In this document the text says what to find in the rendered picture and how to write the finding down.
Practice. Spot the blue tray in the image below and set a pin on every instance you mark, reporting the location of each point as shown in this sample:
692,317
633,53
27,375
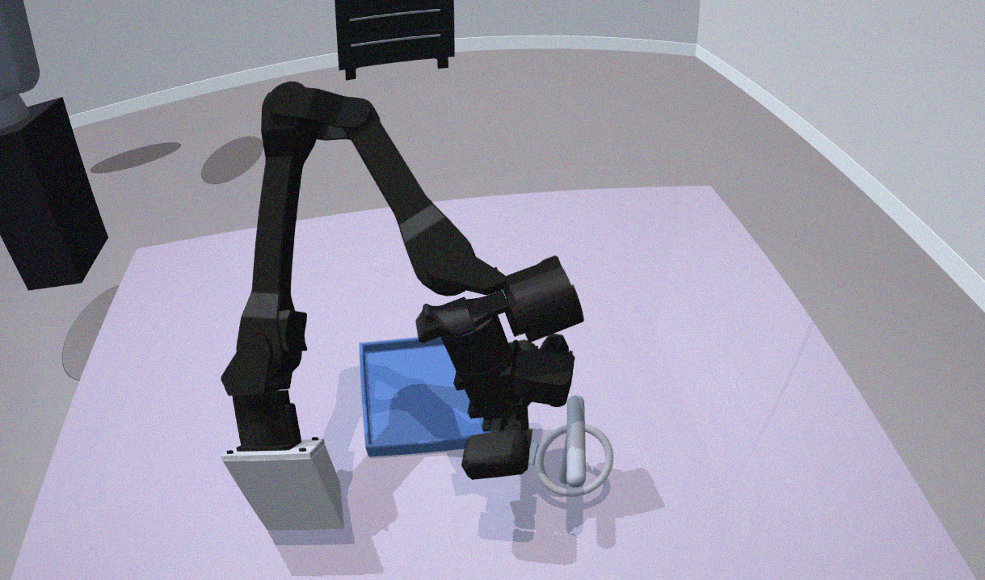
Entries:
410,403

